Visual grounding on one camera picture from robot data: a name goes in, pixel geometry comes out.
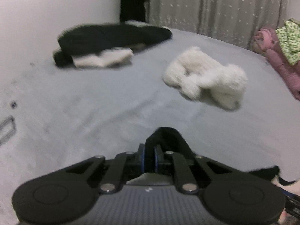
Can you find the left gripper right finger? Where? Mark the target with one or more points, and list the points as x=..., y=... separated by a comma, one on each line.
x=171, y=168

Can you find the cream and black sweatshirt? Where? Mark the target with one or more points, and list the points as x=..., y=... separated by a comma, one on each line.
x=169, y=139

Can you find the grey dotted curtain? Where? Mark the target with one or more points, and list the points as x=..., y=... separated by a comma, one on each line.
x=231, y=21

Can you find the black hanging coat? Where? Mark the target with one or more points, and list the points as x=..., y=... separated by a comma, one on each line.
x=132, y=10

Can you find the white plush dog toy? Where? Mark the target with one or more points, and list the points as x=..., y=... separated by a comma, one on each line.
x=194, y=71

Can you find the black and white garment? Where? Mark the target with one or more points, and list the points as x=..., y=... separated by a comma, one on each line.
x=93, y=39

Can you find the pink folded quilt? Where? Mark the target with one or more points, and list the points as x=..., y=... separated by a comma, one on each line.
x=266, y=43

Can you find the green patterned cloth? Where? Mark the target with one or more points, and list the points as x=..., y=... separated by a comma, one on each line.
x=289, y=40

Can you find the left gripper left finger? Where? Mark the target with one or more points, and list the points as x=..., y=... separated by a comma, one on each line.
x=117, y=171

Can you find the black rectangular frame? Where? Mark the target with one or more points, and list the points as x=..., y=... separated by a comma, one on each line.
x=8, y=129

